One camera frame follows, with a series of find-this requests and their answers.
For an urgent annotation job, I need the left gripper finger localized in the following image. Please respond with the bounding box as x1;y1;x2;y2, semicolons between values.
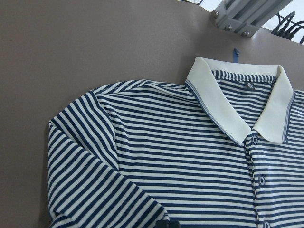
155;220;181;228

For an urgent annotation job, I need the navy white striped polo shirt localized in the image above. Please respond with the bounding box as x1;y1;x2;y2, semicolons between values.
48;57;304;228

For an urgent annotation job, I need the aluminium frame post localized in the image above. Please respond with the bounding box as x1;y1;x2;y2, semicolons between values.
211;0;291;38

